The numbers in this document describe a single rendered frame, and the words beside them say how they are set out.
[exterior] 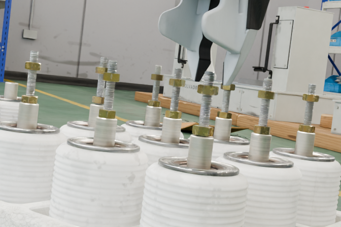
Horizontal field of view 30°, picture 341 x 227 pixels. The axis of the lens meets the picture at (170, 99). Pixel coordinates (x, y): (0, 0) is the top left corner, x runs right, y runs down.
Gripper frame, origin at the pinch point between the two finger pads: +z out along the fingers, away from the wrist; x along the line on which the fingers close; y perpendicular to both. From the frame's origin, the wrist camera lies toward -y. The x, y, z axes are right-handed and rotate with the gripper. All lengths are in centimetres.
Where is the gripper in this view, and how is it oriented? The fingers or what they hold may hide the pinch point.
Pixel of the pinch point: (217, 69)
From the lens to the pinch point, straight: 59.4
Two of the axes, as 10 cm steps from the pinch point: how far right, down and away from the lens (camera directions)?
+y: -7.5, -0.5, -6.6
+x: 6.5, 1.2, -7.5
